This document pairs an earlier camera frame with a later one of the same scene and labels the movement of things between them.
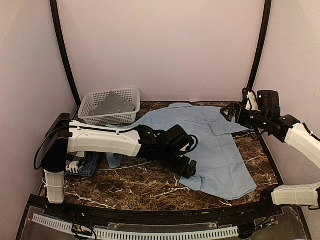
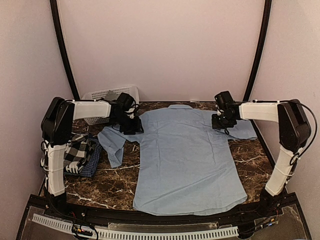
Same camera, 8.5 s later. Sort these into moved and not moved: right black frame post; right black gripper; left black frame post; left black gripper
Moved: right black gripper; left black gripper
Not moved: right black frame post; left black frame post
